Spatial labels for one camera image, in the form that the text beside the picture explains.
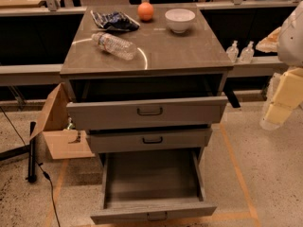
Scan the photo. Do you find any grey bottom drawer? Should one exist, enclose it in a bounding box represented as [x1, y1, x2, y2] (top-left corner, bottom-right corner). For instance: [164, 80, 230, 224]
[91, 148, 216, 224]

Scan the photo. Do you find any left clear pump bottle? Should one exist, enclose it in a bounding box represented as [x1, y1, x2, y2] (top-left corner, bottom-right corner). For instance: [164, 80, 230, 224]
[226, 41, 239, 62]

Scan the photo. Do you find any open cardboard box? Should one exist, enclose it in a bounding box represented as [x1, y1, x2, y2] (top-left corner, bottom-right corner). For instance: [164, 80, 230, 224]
[30, 83, 95, 159]

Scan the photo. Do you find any blue chip bag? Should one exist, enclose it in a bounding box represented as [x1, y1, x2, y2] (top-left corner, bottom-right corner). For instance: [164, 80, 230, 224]
[90, 10, 140, 31]

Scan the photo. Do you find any grey middle drawer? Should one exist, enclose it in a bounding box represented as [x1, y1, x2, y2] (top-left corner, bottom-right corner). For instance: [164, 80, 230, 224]
[87, 128, 212, 153]

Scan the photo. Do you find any white ceramic bowl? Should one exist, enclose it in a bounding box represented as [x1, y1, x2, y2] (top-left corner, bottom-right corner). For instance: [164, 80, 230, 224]
[165, 9, 196, 33]

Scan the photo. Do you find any clear pump bottle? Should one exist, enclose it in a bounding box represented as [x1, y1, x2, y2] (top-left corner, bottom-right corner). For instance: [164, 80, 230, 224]
[226, 41, 239, 62]
[240, 41, 254, 63]

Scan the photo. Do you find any grey drawer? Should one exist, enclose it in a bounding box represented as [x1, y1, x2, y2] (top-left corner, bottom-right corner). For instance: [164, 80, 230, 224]
[66, 96, 227, 131]
[87, 128, 212, 153]
[91, 148, 216, 224]

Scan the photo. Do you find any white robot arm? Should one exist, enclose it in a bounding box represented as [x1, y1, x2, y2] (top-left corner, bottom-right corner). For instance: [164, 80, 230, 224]
[256, 1, 303, 131]

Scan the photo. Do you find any black floor cable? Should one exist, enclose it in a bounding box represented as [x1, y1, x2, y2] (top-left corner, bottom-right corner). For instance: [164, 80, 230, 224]
[0, 106, 62, 227]

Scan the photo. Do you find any grey wooden drawer cabinet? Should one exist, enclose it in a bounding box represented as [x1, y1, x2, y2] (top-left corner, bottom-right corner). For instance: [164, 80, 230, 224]
[59, 2, 235, 175]

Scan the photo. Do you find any clear plastic water bottle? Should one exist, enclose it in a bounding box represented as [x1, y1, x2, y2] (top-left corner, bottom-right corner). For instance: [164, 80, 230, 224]
[91, 32, 137, 61]

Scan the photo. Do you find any right clear pump bottle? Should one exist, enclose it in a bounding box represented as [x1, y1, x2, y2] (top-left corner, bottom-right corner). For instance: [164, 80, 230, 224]
[240, 41, 254, 63]

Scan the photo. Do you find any grey top drawer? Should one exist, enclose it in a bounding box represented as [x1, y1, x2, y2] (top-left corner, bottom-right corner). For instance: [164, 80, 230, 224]
[66, 96, 227, 131]

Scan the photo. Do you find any black stand base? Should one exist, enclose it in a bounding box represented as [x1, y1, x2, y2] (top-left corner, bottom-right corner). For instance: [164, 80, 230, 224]
[0, 130, 37, 183]

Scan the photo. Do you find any orange fruit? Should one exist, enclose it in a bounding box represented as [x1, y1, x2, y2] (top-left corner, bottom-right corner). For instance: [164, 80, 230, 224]
[137, 2, 154, 22]

